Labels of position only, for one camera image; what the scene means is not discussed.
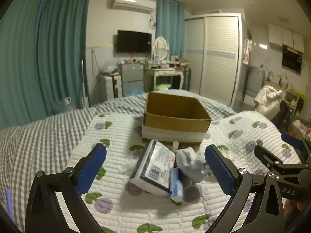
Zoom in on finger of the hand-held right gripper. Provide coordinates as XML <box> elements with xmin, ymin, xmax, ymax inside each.
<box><xmin>254</xmin><ymin>145</ymin><xmax>310</xmax><ymax>175</ymax></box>
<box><xmin>281</xmin><ymin>132</ymin><xmax>311</xmax><ymax>164</ymax></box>

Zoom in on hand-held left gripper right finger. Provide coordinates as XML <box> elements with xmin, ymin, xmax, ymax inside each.
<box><xmin>205</xmin><ymin>145</ymin><xmax>285</xmax><ymax>233</ymax></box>

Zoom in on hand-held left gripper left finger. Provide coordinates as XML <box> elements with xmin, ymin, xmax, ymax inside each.
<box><xmin>25</xmin><ymin>144</ymin><xmax>107</xmax><ymax>233</ymax></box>

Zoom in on grey white cloth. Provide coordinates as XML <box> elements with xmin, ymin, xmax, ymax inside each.
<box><xmin>175</xmin><ymin>147</ymin><xmax>215</xmax><ymax>183</ymax></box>

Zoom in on small blue tissue pack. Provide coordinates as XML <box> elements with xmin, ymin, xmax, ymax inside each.
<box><xmin>169</xmin><ymin>167</ymin><xmax>185</xmax><ymax>203</ymax></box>

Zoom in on large white tissue pack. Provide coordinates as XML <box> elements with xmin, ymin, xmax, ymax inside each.
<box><xmin>129</xmin><ymin>139</ymin><xmax>176</xmax><ymax>196</ymax></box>

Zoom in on brown cardboard box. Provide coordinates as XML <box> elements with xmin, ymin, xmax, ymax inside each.
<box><xmin>142</xmin><ymin>91</ymin><xmax>212</xmax><ymax>146</ymax></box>

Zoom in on black chair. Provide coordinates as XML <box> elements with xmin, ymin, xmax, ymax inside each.
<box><xmin>270</xmin><ymin>100</ymin><xmax>292</xmax><ymax>131</ymax></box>

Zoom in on white floral quilt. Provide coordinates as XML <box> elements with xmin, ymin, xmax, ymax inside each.
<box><xmin>69</xmin><ymin>112</ymin><xmax>305</xmax><ymax>233</ymax></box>

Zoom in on clear water jug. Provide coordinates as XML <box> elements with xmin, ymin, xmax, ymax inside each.
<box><xmin>52</xmin><ymin>97</ymin><xmax>79</xmax><ymax>115</ymax></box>

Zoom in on grey washing machine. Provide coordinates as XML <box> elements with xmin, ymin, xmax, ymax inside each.
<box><xmin>246</xmin><ymin>65</ymin><xmax>268</xmax><ymax>97</ymax></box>

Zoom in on black range hood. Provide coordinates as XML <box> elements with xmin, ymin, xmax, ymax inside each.
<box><xmin>281</xmin><ymin>44</ymin><xmax>304</xmax><ymax>73</ymax></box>

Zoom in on white suitcase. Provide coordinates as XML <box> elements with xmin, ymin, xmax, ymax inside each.
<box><xmin>101</xmin><ymin>74</ymin><xmax>122</xmax><ymax>100</ymax></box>

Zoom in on blue plastic bag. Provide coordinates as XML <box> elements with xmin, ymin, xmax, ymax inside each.
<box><xmin>123</xmin><ymin>87</ymin><xmax>149</xmax><ymax>97</ymax></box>

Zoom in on grey mini fridge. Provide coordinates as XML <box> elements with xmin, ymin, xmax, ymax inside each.
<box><xmin>118</xmin><ymin>63</ymin><xmax>145</xmax><ymax>97</ymax></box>

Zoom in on hanging patterned cloth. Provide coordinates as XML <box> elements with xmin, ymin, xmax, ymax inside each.
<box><xmin>243</xmin><ymin>38</ymin><xmax>253</xmax><ymax>65</ymax></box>

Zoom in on dark striped suitcase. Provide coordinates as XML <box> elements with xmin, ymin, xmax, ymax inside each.
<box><xmin>182</xmin><ymin>68</ymin><xmax>192</xmax><ymax>92</ymax></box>

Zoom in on clear plastic bag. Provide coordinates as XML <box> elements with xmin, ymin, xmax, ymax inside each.
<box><xmin>99</xmin><ymin>58</ymin><xmax>120</xmax><ymax>75</ymax></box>

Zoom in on white sliding door wardrobe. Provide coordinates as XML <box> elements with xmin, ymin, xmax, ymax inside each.
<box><xmin>184</xmin><ymin>14</ymin><xmax>244</xmax><ymax>106</ymax></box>

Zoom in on wide teal curtain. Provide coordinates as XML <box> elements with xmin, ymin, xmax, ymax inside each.
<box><xmin>0</xmin><ymin>0</ymin><xmax>92</xmax><ymax>132</ymax></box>

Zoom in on cream dressing table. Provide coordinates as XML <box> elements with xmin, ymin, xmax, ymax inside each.
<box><xmin>143</xmin><ymin>66</ymin><xmax>184</xmax><ymax>93</ymax></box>

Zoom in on white oval vanity mirror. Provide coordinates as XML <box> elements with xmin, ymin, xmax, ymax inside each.
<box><xmin>152</xmin><ymin>36</ymin><xmax>170</xmax><ymax>62</ymax></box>

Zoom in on narrow light blue curtain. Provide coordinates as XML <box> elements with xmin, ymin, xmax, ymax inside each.
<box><xmin>155</xmin><ymin>0</ymin><xmax>185</xmax><ymax>59</ymax></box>

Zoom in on white air conditioner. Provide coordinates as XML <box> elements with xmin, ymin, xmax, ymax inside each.
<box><xmin>111</xmin><ymin>0</ymin><xmax>156</xmax><ymax>15</ymax></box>

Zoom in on white kitchen wall cabinets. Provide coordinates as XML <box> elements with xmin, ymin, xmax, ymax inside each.
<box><xmin>268</xmin><ymin>23</ymin><xmax>305</xmax><ymax>53</ymax></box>

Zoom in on black wall television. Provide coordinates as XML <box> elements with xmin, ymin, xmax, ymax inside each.
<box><xmin>117</xmin><ymin>30</ymin><xmax>152</xmax><ymax>53</ymax></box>

